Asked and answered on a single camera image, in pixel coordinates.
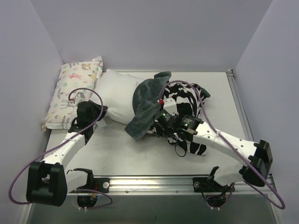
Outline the white pillow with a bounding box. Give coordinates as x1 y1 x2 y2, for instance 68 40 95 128
90 69 144 124

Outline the dark green plush pillowcase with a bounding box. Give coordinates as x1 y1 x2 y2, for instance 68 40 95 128
125 71 210 156

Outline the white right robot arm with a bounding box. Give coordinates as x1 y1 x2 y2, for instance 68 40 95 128
154 110 273 191

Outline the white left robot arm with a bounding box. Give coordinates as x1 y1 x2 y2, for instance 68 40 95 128
26 100 108 206

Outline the animal print pillow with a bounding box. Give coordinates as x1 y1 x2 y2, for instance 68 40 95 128
42 56 103 132

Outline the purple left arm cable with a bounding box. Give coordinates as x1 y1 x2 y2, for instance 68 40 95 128
8 87 113 208

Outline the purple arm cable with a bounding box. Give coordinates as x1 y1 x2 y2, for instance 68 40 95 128
158 80 286 210
8 87 113 208

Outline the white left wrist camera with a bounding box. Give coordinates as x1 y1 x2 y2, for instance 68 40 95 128
69 92 86 107

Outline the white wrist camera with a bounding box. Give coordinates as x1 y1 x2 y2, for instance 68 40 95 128
158 98 178 116
69 92 86 107

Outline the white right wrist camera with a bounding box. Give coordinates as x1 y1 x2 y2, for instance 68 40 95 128
158 98 178 116

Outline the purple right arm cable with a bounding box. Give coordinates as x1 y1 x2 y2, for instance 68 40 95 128
158 80 286 210

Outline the aluminium front rail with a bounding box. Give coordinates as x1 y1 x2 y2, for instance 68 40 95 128
25 174 278 196

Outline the aluminium rail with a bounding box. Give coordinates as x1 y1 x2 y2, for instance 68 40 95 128
25 174 278 196
226 70 254 141

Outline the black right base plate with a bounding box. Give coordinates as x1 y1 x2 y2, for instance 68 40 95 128
192 177 231 193

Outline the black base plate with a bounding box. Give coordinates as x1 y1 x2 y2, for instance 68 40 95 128
192 177 231 193
79 177 110 193

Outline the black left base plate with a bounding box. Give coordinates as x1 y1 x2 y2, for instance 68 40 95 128
79 177 110 193

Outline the aluminium right side rail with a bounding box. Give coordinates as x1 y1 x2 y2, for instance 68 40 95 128
226 70 254 141

